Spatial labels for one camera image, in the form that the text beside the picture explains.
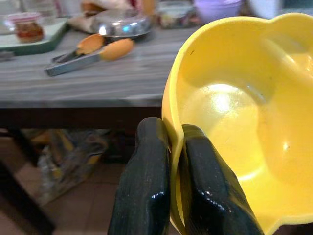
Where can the stainless steel bowl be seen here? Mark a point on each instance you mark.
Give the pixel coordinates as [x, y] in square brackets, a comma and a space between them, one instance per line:
[124, 27]

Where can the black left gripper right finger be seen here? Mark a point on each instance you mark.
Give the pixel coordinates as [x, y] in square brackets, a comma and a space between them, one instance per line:
[210, 195]

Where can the glass jar red contents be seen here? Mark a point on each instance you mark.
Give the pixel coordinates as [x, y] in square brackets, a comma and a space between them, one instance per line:
[28, 30]

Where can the printed plastic bag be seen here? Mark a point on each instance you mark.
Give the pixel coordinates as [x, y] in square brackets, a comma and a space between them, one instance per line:
[68, 159]

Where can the white tray green rim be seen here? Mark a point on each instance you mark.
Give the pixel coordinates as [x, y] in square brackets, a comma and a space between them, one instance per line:
[36, 46]

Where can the yellow plastic bowl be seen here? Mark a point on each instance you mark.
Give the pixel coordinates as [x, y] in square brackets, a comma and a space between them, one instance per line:
[244, 110]

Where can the grey wooden counter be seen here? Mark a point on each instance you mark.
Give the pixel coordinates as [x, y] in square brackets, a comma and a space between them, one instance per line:
[85, 88]

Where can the purple plastic bowl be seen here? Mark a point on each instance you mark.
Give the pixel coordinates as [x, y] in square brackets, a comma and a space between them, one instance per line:
[215, 7]

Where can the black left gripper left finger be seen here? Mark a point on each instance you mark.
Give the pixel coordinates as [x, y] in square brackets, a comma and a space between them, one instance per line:
[144, 183]

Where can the clear food container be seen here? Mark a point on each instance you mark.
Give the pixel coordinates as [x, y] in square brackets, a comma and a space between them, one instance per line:
[176, 16]

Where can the steel tongs orange tips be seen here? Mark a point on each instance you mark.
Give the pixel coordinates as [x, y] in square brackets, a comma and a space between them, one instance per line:
[80, 62]

